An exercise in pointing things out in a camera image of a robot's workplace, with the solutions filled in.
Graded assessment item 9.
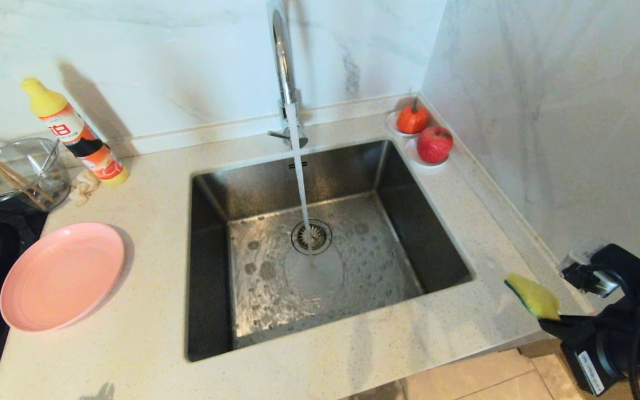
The yellow green sponge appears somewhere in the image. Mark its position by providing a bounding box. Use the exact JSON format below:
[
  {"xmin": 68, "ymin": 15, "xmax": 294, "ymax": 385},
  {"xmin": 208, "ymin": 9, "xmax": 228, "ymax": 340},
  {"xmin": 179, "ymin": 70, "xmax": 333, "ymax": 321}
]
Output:
[{"xmin": 504, "ymin": 272, "xmax": 562, "ymax": 321}]

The pink plate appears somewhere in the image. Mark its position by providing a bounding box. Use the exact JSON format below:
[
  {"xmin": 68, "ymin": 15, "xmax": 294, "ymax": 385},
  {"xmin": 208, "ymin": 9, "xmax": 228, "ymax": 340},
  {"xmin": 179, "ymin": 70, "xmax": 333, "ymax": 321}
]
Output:
[{"xmin": 0, "ymin": 222, "xmax": 126, "ymax": 333}]

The orange dish soap bottle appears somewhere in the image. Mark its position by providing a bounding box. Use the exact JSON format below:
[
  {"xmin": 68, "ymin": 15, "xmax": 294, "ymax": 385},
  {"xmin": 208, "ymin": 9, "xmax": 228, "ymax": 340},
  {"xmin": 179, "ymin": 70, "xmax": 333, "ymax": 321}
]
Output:
[{"xmin": 21, "ymin": 77, "xmax": 130, "ymax": 186}]

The wooden chopstick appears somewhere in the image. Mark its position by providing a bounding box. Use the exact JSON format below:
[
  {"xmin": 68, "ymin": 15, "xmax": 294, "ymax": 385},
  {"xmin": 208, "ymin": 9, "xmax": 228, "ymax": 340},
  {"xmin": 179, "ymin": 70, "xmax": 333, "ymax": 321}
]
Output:
[
  {"xmin": 0, "ymin": 142, "xmax": 49, "ymax": 213},
  {"xmin": 0, "ymin": 137, "xmax": 54, "ymax": 204}
]

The stainless steel sink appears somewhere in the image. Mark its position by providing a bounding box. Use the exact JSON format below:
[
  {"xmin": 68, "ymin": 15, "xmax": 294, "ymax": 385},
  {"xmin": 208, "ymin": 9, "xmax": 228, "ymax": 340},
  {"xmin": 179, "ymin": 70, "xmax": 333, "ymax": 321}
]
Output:
[{"xmin": 186, "ymin": 139, "xmax": 475, "ymax": 363}]

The wooden cabinet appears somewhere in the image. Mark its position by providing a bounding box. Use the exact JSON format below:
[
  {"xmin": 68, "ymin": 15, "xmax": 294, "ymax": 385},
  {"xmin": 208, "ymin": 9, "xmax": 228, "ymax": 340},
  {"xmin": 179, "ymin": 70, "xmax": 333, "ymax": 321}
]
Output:
[{"xmin": 519, "ymin": 336, "xmax": 640, "ymax": 400}]

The red toy apple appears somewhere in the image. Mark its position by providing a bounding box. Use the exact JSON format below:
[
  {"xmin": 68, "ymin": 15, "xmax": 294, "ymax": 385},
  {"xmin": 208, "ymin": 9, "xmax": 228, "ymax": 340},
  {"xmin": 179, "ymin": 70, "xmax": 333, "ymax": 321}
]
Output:
[{"xmin": 416, "ymin": 126, "xmax": 454, "ymax": 165}]

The small white dish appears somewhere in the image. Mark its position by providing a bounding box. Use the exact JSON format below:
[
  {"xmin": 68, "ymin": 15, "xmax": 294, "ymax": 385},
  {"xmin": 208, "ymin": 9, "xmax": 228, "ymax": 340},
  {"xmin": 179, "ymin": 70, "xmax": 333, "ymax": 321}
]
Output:
[
  {"xmin": 404, "ymin": 137, "xmax": 449, "ymax": 168},
  {"xmin": 386, "ymin": 110, "xmax": 431, "ymax": 138}
]

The orange toy pumpkin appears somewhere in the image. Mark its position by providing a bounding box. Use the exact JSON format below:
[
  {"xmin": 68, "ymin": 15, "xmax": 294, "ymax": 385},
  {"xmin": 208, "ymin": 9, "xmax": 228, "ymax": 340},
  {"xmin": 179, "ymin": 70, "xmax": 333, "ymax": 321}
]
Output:
[{"xmin": 397, "ymin": 99, "xmax": 431, "ymax": 136}]

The metal drain strainer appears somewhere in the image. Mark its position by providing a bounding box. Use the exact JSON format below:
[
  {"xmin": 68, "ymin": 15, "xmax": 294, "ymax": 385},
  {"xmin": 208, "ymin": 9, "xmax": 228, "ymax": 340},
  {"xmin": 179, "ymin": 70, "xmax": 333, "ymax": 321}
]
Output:
[{"xmin": 291, "ymin": 219, "xmax": 333, "ymax": 256}]

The chrome faucet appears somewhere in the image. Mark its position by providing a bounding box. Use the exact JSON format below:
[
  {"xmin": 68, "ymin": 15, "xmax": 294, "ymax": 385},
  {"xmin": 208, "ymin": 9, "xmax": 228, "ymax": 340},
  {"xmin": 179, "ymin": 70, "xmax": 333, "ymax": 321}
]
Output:
[{"xmin": 261, "ymin": 0, "xmax": 308, "ymax": 149}]

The crumpled beige rag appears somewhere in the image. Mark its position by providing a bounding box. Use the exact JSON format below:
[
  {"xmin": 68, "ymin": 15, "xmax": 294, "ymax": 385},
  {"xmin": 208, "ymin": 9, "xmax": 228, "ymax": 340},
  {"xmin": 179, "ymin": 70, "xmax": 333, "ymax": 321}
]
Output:
[{"xmin": 69, "ymin": 169, "xmax": 102, "ymax": 207}]

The clear glass bowl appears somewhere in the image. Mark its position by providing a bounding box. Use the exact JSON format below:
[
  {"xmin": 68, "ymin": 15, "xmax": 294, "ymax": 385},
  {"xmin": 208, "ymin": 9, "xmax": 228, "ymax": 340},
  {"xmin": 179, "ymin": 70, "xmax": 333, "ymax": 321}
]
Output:
[{"xmin": 0, "ymin": 137, "xmax": 72, "ymax": 215}]

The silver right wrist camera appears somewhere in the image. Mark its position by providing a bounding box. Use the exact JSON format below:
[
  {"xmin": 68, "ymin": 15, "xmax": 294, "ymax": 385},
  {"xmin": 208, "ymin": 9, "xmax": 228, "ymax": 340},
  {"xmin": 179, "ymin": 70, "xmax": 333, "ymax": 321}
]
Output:
[{"xmin": 560, "ymin": 247, "xmax": 622, "ymax": 298}]

